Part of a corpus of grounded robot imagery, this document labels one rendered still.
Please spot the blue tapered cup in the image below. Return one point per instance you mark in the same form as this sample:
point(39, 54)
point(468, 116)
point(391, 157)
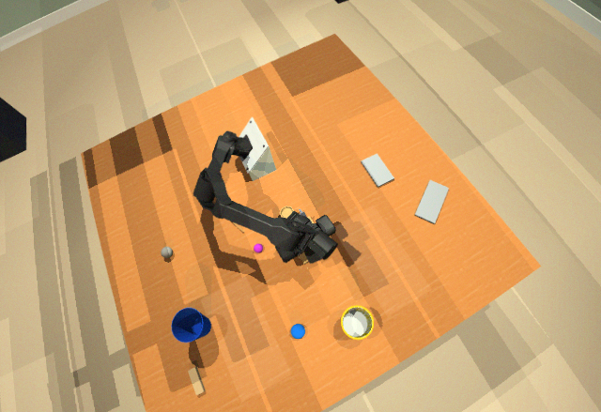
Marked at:
point(189, 325)

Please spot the yellow mug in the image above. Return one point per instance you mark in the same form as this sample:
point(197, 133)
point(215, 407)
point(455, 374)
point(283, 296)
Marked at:
point(357, 322)

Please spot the blue ball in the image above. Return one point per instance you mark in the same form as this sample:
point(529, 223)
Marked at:
point(297, 331)

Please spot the beige flat bar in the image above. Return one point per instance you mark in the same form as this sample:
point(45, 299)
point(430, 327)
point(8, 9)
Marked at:
point(196, 381)

